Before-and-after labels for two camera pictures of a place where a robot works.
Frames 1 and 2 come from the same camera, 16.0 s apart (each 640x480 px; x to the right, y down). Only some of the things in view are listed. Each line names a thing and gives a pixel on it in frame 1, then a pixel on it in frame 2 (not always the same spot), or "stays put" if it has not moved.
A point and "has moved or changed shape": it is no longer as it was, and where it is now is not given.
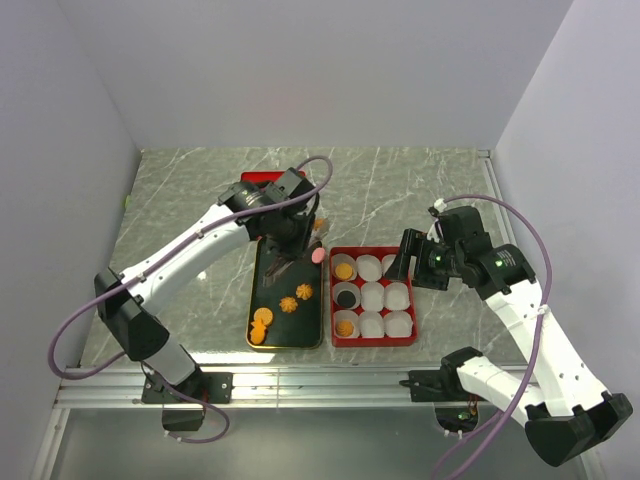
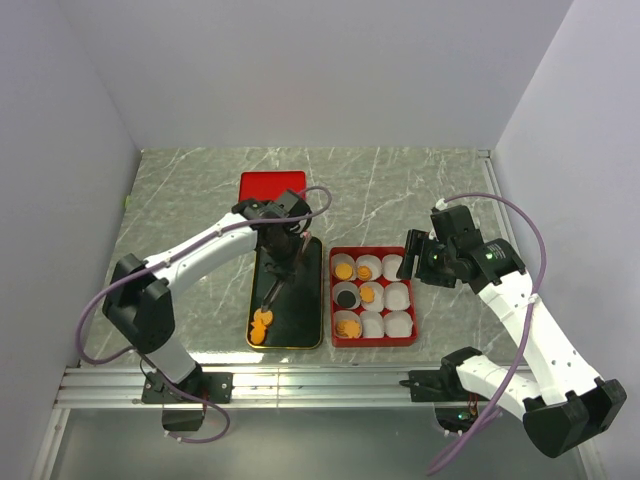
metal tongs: [279, 265] has moved or changed shape
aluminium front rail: [123, 388] stays put
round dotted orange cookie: [343, 271] stays put
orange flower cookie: [304, 291] → [367, 294]
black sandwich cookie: [346, 299] stays put
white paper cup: [396, 296] stays put
